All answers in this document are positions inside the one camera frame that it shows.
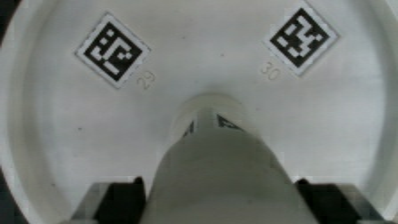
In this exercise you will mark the white cylindrical table leg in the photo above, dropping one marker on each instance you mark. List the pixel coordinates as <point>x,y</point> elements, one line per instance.
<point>221,183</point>

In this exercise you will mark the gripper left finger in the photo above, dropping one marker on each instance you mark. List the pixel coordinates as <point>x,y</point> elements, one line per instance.
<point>112,203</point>

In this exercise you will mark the white round table top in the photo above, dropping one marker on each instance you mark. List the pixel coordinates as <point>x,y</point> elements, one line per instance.
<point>107,60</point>

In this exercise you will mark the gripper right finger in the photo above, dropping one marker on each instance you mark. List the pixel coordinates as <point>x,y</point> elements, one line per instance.
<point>338,204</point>

